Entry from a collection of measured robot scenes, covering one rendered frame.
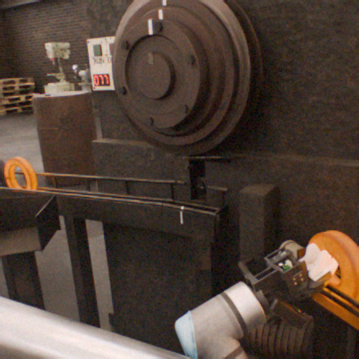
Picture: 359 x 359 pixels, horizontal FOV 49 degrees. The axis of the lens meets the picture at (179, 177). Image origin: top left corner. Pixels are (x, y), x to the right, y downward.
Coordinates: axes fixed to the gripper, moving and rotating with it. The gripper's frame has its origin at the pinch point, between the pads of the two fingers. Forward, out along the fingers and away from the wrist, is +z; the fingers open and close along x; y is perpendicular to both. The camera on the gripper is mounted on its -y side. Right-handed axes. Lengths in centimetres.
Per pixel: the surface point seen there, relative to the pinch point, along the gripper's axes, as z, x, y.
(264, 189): 2.5, 27.9, 7.1
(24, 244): -66, 69, 8
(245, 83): 6.8, 29.2, 35.7
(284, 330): -13.2, 7.7, -17.8
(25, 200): -61, 84, 18
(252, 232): -5.2, 27.4, -2.7
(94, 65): -17, 91, 50
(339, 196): 16.9, 17.1, 0.8
